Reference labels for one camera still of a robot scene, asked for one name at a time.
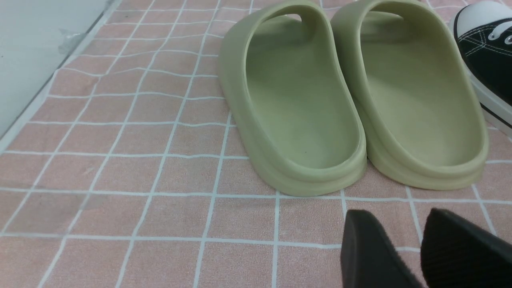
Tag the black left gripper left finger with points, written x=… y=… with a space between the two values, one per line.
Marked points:
x=368 y=258

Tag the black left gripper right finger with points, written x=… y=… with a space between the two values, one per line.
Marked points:
x=456 y=253

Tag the black canvas sneaker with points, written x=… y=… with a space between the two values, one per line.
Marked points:
x=483 y=34

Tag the green right slide sandal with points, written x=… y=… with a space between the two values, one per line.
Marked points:
x=423 y=122

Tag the green slide sandal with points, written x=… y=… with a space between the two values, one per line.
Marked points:
x=423 y=122
x=280 y=75

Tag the green left slide sandal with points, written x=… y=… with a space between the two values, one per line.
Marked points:
x=280 y=75

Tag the pink grid floor mat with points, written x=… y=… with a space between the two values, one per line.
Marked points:
x=129 y=172

